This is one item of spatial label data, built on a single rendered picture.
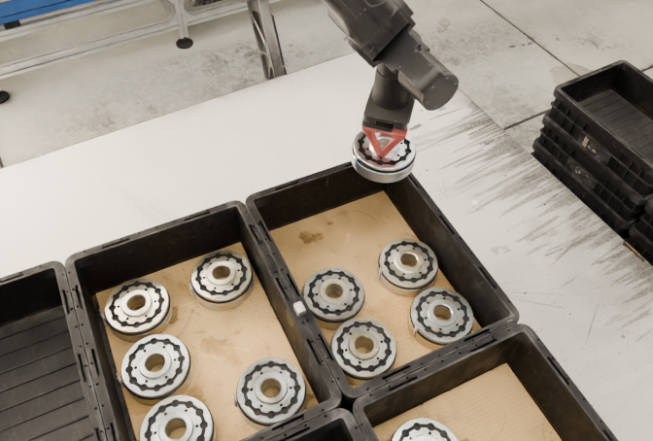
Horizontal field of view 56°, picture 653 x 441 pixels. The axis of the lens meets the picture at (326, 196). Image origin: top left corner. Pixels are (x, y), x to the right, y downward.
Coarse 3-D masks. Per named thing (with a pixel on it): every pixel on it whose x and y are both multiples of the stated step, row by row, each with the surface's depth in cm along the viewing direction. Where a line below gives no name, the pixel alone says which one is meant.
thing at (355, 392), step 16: (304, 176) 109; (320, 176) 109; (256, 192) 106; (272, 192) 106; (256, 208) 104; (432, 208) 105; (256, 224) 102; (448, 224) 103; (272, 240) 99; (272, 256) 97; (288, 272) 95; (480, 272) 97; (496, 288) 95; (304, 304) 92; (512, 304) 93; (304, 320) 90; (512, 320) 91; (464, 336) 89; (480, 336) 89; (432, 352) 87; (448, 352) 87; (336, 368) 85; (400, 368) 86; (416, 368) 86; (368, 384) 84; (384, 384) 84; (352, 400) 84
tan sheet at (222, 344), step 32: (256, 288) 105; (192, 320) 101; (224, 320) 101; (256, 320) 101; (192, 352) 97; (224, 352) 97; (256, 352) 97; (288, 352) 98; (192, 384) 94; (224, 384) 94; (224, 416) 91
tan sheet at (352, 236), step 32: (384, 192) 120; (288, 224) 114; (320, 224) 114; (352, 224) 115; (384, 224) 115; (288, 256) 110; (320, 256) 110; (352, 256) 110; (384, 288) 106; (384, 320) 102; (416, 352) 98
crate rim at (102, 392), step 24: (192, 216) 102; (120, 240) 99; (72, 264) 95; (72, 288) 92; (288, 288) 94; (312, 336) 88; (96, 360) 87; (96, 384) 83; (336, 384) 84; (312, 408) 82; (264, 432) 79
